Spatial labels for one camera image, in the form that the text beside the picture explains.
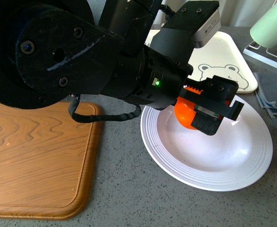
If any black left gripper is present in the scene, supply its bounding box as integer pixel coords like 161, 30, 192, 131
101, 46, 244, 136

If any orange mandarin fruit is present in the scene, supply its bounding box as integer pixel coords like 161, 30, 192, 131
174, 97, 196, 130

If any white ridged plate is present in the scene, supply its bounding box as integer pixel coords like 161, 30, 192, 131
141, 103, 273, 192

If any cream bear tray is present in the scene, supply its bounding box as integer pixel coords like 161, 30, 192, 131
143, 29, 259, 95

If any grey folded cloth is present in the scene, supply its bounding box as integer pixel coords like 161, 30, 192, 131
253, 72, 277, 119

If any white cup rack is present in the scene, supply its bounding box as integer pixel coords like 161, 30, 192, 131
243, 37, 277, 70

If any green plastic cup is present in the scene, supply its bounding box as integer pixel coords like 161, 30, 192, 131
250, 2, 277, 48

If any wooden cutting board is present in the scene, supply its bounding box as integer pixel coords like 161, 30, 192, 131
0, 102, 102, 220

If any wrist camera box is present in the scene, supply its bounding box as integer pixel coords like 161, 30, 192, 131
150, 0, 220, 70

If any black wrapped cable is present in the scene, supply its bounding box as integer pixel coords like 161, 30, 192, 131
68, 94, 142, 123

